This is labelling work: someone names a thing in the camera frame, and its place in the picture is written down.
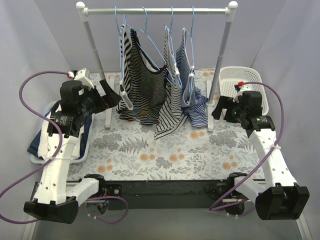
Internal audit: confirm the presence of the wide black white striped tank top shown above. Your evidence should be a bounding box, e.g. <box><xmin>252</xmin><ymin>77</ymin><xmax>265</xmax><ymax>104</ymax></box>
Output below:
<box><xmin>116</xmin><ymin>24</ymin><xmax>134</xmax><ymax>115</ymax></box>

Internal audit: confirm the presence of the light blue wire hanger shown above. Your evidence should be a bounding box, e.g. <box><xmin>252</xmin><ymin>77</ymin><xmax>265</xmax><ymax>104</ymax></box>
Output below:
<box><xmin>114</xmin><ymin>6</ymin><xmax>128</xmax><ymax>85</ymax></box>

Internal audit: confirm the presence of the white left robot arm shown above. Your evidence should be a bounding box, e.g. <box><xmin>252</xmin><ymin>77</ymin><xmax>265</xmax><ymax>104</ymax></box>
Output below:
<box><xmin>23</xmin><ymin>80</ymin><xmax>122</xmax><ymax>224</ymax></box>

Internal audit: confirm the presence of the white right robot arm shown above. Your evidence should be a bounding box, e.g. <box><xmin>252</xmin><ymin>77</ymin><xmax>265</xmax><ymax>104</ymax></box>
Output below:
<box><xmin>210</xmin><ymin>90</ymin><xmax>310</xmax><ymax>220</ymax></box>

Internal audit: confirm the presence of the blue white striped tank top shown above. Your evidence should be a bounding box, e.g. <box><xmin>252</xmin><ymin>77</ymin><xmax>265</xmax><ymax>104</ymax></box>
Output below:
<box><xmin>175</xmin><ymin>28</ymin><xmax>208</xmax><ymax>128</ymax></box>

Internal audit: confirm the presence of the white black thin striped tank top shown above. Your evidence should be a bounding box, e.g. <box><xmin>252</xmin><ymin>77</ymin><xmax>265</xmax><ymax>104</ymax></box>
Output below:
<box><xmin>154</xmin><ymin>26</ymin><xmax>188</xmax><ymax>140</ymax></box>

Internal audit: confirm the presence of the white perforated plastic basket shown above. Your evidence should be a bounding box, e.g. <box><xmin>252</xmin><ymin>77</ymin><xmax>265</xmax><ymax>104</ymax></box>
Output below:
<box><xmin>219</xmin><ymin>66</ymin><xmax>269</xmax><ymax>116</ymax></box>

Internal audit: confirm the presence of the floral patterned table mat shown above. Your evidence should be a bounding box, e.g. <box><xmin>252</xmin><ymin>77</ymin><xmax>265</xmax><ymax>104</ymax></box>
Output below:
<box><xmin>68</xmin><ymin>111</ymin><xmax>259</xmax><ymax>181</ymax></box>

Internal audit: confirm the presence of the blue denim garment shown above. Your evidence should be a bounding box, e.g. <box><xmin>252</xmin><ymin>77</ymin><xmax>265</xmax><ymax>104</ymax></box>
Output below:
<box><xmin>27</xmin><ymin>115</ymin><xmax>94</xmax><ymax>164</ymax></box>

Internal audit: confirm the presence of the white plastic basket left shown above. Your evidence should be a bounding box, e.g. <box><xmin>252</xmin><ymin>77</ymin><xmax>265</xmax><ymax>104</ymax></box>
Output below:
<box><xmin>27</xmin><ymin>115</ymin><xmax>95</xmax><ymax>164</ymax></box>

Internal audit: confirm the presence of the silver white clothes rack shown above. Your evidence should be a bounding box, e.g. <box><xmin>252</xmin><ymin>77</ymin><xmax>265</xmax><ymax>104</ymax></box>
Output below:
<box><xmin>76</xmin><ymin>1</ymin><xmax>238</xmax><ymax>132</ymax></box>

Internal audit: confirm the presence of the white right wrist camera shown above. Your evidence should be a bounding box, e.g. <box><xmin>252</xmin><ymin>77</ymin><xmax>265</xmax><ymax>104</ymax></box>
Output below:
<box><xmin>233</xmin><ymin>81</ymin><xmax>252</xmax><ymax>103</ymax></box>

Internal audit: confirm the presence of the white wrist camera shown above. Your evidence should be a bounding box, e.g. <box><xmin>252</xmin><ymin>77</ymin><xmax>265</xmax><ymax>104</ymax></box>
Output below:
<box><xmin>74</xmin><ymin>68</ymin><xmax>95</xmax><ymax>89</ymax></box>
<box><xmin>233</xmin><ymin>81</ymin><xmax>252</xmax><ymax>103</ymax></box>

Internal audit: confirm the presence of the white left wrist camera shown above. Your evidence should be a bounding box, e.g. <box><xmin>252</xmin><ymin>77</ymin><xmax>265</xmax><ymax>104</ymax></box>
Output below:
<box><xmin>74</xmin><ymin>68</ymin><xmax>95</xmax><ymax>89</ymax></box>

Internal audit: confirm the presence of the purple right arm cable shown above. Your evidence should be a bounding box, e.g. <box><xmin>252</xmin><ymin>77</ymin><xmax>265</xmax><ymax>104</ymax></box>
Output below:
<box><xmin>208</xmin><ymin>81</ymin><xmax>285</xmax><ymax>218</ymax></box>

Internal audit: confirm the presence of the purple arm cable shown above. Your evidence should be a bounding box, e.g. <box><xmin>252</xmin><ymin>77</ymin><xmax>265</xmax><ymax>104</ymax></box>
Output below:
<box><xmin>208</xmin><ymin>81</ymin><xmax>285</xmax><ymax>218</ymax></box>
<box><xmin>0</xmin><ymin>70</ymin><xmax>129</xmax><ymax>224</ymax></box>

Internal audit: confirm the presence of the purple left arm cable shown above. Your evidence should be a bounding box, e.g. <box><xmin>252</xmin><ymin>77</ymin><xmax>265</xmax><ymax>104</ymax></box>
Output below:
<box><xmin>0</xmin><ymin>70</ymin><xmax>129</xmax><ymax>224</ymax></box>

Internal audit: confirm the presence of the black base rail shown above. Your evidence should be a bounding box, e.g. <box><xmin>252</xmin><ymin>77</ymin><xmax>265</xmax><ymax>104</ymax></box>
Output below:
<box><xmin>89</xmin><ymin>179</ymin><xmax>232</xmax><ymax>210</ymax></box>

